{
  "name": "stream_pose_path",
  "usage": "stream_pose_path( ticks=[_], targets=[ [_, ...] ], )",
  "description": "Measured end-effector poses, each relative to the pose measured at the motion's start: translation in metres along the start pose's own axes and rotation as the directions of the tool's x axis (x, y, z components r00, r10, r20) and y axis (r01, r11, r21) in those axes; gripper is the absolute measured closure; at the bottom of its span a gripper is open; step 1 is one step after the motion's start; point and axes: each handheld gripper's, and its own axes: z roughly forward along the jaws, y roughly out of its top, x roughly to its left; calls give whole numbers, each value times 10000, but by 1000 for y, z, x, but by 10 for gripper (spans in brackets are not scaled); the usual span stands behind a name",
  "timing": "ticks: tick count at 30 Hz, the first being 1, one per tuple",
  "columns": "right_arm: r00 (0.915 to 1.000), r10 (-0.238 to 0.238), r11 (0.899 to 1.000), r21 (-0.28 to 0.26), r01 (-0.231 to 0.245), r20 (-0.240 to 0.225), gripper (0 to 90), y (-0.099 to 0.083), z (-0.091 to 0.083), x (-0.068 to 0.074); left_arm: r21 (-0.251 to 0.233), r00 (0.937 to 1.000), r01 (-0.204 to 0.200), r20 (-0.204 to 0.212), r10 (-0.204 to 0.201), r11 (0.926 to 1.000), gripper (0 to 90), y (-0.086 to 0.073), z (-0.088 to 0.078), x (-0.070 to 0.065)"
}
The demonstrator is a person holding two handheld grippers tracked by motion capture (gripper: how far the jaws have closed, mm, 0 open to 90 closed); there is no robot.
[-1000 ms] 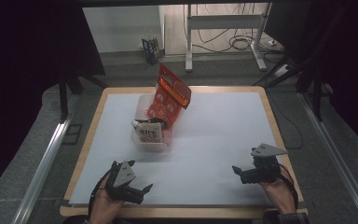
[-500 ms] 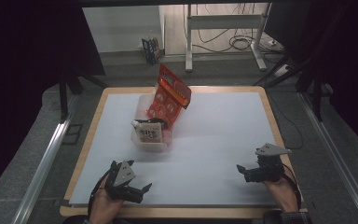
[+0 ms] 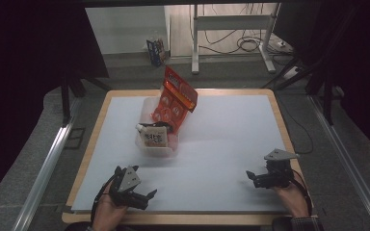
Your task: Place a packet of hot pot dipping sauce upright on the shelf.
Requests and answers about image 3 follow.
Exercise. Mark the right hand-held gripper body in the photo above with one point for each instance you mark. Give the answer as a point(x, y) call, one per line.
point(277, 173)

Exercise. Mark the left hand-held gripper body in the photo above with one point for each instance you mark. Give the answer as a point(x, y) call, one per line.
point(128, 179)

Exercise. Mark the beige snack packet red edge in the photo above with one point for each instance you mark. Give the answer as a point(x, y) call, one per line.
point(154, 136)

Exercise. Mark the clear plastic container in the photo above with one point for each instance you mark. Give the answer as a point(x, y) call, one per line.
point(147, 106)

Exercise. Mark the large orange snack packet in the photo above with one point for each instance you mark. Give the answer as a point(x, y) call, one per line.
point(173, 99)

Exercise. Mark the person's right hand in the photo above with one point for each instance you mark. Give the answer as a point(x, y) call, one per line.
point(292, 200)

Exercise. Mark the person's left hand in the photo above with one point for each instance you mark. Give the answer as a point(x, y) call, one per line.
point(107, 215)

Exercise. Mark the black floor plate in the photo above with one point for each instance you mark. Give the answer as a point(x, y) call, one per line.
point(74, 138)

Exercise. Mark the black tripod legs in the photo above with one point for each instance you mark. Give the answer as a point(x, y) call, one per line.
point(289, 72)

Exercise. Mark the black stand leg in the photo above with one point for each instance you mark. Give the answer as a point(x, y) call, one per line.
point(66, 99)

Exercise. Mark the white power strip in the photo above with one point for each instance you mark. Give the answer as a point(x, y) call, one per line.
point(291, 72)

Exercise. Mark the blue carton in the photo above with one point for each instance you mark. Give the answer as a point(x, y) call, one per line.
point(156, 51)

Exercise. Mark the dark curtain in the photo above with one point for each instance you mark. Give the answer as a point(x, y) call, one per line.
point(22, 64)
point(359, 64)

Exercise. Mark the aluminium rail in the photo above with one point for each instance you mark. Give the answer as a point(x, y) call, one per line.
point(41, 179)
point(347, 160)

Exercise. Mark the white desk frame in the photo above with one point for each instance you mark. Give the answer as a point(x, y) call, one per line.
point(231, 22)

